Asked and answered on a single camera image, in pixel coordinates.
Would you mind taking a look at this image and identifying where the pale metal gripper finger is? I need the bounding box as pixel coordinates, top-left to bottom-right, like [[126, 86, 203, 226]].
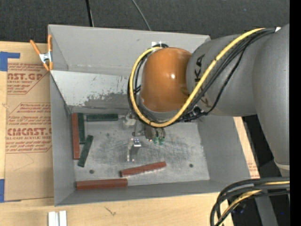
[[130, 137, 143, 162], [126, 138, 133, 162]]

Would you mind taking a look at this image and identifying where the grey metal bin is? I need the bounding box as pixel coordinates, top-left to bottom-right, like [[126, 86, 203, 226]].
[[48, 24, 261, 207]]

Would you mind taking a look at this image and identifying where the red-brown flat block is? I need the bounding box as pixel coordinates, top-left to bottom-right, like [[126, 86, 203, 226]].
[[119, 161, 167, 178], [71, 113, 81, 161], [75, 178, 128, 191]]

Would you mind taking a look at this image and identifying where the dark green flat block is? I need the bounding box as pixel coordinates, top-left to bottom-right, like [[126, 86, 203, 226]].
[[77, 134, 95, 168], [86, 113, 119, 122], [78, 113, 86, 144]]

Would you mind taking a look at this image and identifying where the brown cardboard board, red print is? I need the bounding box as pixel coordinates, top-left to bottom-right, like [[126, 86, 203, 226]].
[[0, 40, 261, 203]]

